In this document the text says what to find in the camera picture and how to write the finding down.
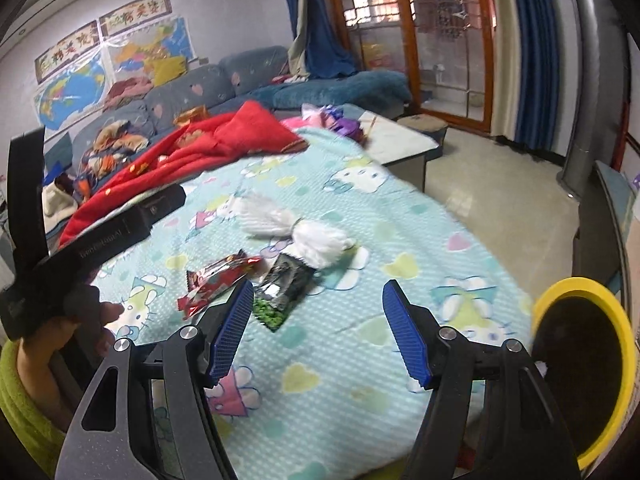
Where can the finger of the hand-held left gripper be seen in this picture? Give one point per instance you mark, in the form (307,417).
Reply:
(162,207)

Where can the silver tower air conditioner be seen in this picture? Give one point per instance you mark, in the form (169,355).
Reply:
(582,85)

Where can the world wall map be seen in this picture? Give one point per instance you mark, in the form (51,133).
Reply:
(70,90)

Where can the cartoon cat printed blanket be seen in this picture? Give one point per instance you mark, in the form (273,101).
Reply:
(320,360)

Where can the white top coffee table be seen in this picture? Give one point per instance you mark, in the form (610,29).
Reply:
(405,147)

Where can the blue heart pattern sofa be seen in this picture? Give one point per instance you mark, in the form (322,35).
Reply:
(200,87)

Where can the white plastic bag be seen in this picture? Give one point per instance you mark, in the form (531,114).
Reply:
(315,237)

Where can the pink cloth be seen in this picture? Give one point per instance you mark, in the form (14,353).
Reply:
(305,119)

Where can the framed calligraphy picture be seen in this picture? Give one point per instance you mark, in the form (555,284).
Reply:
(135,12)
(65,52)

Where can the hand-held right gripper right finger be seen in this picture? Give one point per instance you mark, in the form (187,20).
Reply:
(406,341)

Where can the blue plush throw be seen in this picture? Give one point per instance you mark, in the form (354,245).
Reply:
(340,90)

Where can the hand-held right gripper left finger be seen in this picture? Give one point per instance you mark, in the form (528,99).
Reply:
(232,331)

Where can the purple foil bag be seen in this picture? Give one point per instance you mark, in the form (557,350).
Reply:
(347,127)

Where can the grey television cabinet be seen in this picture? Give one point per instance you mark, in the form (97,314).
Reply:
(607,220)

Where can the colourful clothes pile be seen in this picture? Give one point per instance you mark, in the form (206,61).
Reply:
(117,145)

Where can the white plush cloth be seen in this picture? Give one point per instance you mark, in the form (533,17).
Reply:
(59,202)

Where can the blue curtain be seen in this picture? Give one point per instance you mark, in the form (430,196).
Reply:
(535,60)
(325,35)

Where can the country wall map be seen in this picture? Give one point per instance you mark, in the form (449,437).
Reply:
(150,45)

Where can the wooden glass door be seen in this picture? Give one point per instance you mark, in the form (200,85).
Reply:
(425,50)

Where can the round cushioned stool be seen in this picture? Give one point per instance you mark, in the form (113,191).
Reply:
(422,125)

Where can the beige curtain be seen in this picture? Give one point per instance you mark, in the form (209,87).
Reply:
(300,50)
(502,50)

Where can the person's left forearm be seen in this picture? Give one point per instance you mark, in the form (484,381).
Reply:
(20,410)

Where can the person's left hand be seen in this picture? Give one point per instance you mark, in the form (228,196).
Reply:
(47,337)

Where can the red clothes pile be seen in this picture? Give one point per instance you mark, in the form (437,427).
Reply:
(129,89)

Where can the dark green snack packet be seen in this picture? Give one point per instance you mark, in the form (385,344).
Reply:
(282,287)

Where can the yellow rimmed waste bin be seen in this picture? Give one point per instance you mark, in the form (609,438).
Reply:
(624,350)

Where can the red snack wrapper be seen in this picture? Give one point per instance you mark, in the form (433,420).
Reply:
(215,280)

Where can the red blanket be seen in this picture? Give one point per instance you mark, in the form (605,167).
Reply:
(240,135)

